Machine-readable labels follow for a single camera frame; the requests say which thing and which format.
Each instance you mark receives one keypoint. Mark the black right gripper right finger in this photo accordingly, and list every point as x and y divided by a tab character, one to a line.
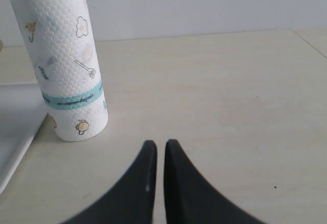
190	198

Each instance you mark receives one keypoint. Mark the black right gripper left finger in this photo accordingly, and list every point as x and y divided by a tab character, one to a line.
131	199

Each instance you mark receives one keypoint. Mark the printed white paper towel roll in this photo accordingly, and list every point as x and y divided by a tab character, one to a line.
59	40

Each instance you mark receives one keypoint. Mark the white plastic tray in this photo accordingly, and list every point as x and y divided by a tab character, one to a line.
22	113

